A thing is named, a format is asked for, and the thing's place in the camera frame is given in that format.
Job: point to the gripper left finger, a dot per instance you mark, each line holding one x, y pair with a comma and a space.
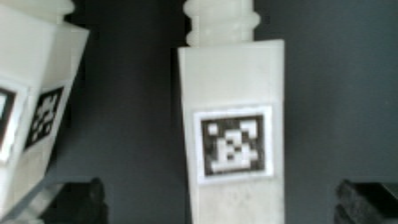
66, 203

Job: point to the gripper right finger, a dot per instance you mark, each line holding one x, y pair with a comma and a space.
366, 203

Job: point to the white table leg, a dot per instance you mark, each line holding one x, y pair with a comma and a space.
231, 71
41, 49

